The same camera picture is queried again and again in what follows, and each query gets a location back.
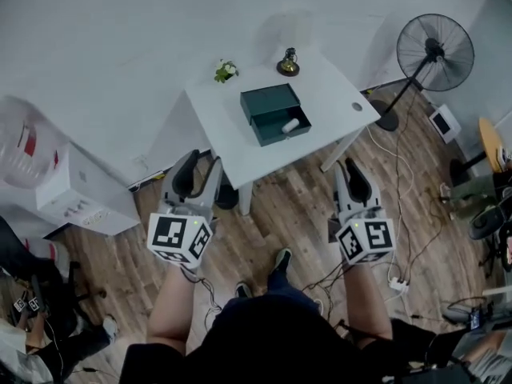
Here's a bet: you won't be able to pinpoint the person's left forearm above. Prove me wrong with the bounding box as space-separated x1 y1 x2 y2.
145 261 198 356

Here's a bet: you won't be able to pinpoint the white power strip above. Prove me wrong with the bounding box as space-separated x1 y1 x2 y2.
388 276 410 296

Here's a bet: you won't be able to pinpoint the person's dark trousers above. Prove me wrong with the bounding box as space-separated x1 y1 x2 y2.
223 269 324 319

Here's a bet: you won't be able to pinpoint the black standing fan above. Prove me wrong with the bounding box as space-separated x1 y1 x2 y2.
366 13 476 132

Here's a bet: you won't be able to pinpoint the white table leg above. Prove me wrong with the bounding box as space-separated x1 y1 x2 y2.
238 180 255 217
319 126 367 173

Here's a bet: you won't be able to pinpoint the black office chair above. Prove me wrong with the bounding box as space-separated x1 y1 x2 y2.
466 204 512 272
0 214 107 323

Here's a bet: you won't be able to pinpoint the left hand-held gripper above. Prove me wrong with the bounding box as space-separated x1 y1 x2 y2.
146 149 224 270

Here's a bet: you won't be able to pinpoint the clear water bottle red label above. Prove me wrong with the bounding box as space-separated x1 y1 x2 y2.
0 95 71 190

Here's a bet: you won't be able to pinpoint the white shade table lamp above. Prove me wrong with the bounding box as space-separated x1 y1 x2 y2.
275 10 316 78

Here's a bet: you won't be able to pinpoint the small white flower plant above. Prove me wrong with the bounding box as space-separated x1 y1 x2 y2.
214 58 240 84

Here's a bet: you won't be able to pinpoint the dark green drawer box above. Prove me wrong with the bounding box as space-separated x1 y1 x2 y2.
239 82 313 148

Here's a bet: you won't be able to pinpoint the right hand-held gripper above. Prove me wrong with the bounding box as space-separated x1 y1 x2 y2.
327 157 397 267

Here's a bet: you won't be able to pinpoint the person's black shirt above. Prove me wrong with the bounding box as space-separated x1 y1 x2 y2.
118 294 445 384

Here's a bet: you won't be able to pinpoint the person's right forearm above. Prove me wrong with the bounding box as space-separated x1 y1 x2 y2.
341 260 394 342

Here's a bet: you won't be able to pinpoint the white box device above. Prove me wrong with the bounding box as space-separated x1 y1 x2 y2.
428 104 462 144

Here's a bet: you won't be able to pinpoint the round wooden side table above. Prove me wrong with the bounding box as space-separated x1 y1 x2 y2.
449 117 512 188

